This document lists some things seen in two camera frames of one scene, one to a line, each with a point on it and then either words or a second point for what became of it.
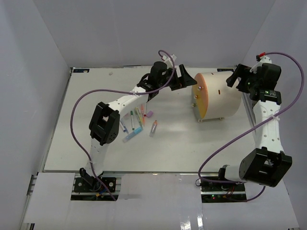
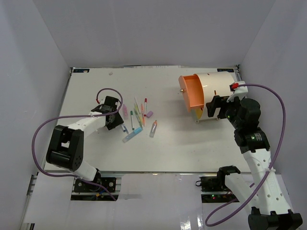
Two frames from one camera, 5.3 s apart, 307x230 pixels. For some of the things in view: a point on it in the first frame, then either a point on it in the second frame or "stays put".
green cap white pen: x=131 y=114 stays put
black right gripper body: x=252 y=81 -> x=231 y=107
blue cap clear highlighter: x=136 y=131 stays put
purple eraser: x=149 y=114 stays put
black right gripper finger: x=231 y=80 -> x=211 y=107
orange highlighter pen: x=143 y=117 stays put
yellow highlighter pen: x=136 y=110 stays put
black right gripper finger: x=242 y=71 -> x=216 y=101
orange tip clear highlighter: x=153 y=128 stays put
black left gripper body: x=161 y=82 -> x=116 y=120
